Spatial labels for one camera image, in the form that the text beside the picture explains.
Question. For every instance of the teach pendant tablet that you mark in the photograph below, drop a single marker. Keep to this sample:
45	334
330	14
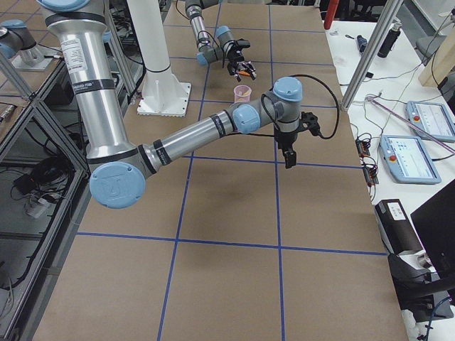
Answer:
407	160
432	118

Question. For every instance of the near teach pendant tablet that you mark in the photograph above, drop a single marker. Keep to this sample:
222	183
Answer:
407	160

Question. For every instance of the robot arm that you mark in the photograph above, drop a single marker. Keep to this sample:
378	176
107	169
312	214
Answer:
221	46
119	163

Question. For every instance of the black water bottle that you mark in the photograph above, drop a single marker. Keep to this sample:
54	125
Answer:
390	40

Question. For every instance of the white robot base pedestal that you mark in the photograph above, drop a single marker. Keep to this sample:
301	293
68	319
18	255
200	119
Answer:
161	94

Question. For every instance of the black office chair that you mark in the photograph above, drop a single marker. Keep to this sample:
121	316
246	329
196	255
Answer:
419	290

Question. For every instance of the far teach pendant tablet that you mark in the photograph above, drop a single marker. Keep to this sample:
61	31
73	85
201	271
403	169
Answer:
432	118

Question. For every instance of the black box with label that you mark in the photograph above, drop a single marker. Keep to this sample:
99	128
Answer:
396	231

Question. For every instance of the black monitor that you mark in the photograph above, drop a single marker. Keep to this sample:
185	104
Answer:
434	223

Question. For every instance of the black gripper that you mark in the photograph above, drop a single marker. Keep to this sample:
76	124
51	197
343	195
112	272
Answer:
235	56
286	138

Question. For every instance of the aluminium frame post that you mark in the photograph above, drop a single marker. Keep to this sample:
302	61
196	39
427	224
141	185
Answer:
377	37

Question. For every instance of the pink mesh pen holder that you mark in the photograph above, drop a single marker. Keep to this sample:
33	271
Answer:
242	99

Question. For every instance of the red fire extinguisher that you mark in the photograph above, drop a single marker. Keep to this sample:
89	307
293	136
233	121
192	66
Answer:
330	14

